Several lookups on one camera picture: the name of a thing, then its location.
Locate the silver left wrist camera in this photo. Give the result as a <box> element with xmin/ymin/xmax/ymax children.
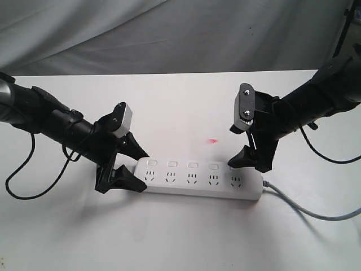
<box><xmin>110</xmin><ymin>102</ymin><xmax>133</xmax><ymax>138</ymax></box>

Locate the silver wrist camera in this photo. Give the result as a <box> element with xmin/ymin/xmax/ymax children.
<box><xmin>110</xmin><ymin>102</ymin><xmax>133</xmax><ymax>138</ymax></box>
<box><xmin>233</xmin><ymin>83</ymin><xmax>256</xmax><ymax>134</ymax></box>

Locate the black tripod stand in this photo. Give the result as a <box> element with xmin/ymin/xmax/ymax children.
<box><xmin>332</xmin><ymin>0</ymin><xmax>359</xmax><ymax>58</ymax></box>

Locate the white five-outlet power strip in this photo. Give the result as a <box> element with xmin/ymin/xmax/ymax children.
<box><xmin>134</xmin><ymin>158</ymin><xmax>263</xmax><ymax>201</ymax></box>

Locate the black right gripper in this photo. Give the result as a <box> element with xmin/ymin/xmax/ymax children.
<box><xmin>227</xmin><ymin>91</ymin><xmax>298</xmax><ymax>173</ymax></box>

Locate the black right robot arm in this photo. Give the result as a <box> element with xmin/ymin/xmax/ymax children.
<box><xmin>228</xmin><ymin>43</ymin><xmax>360</xmax><ymax>173</ymax></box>

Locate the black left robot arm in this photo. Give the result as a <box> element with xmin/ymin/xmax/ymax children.
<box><xmin>1</xmin><ymin>73</ymin><xmax>148</xmax><ymax>194</ymax></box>

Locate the grey backdrop cloth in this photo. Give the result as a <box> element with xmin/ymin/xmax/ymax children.
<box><xmin>1</xmin><ymin>1</ymin><xmax>352</xmax><ymax>76</ymax></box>

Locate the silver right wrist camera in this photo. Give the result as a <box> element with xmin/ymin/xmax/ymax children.
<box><xmin>233</xmin><ymin>83</ymin><xmax>256</xmax><ymax>134</ymax></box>

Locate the grey power cord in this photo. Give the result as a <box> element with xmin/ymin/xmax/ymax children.
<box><xmin>261</xmin><ymin>178</ymin><xmax>361</xmax><ymax>221</ymax></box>

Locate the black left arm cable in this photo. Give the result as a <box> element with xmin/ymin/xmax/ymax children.
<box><xmin>4</xmin><ymin>132</ymin><xmax>85</xmax><ymax>200</ymax></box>

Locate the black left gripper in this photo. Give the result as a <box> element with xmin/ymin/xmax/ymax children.
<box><xmin>90</xmin><ymin>112</ymin><xmax>149</xmax><ymax>194</ymax></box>

